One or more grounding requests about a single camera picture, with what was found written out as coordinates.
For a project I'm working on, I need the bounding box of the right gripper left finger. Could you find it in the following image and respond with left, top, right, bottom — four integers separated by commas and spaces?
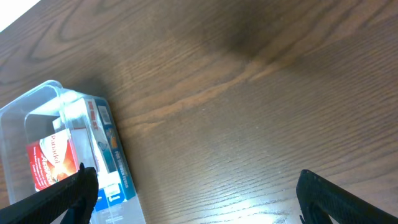
1, 164, 99, 223

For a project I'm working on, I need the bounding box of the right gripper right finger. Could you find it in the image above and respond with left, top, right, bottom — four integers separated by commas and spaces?
296, 169, 397, 224

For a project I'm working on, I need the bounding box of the blue medicine box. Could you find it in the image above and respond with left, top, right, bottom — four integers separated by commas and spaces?
83, 98, 136, 212

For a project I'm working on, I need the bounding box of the red Panadol box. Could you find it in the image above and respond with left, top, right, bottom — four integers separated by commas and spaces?
26, 129, 78, 192

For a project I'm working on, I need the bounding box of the clear plastic container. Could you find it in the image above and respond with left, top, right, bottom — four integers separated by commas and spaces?
1, 80, 145, 223

